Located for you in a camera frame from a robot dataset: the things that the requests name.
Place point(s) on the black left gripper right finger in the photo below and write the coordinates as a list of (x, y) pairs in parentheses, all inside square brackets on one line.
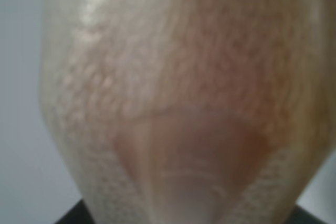
[(301, 214)]

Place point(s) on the clear drink bottle brown liquid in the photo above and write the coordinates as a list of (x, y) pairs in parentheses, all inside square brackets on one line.
[(190, 111)]

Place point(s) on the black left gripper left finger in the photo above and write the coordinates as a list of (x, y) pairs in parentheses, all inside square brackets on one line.
[(79, 214)]

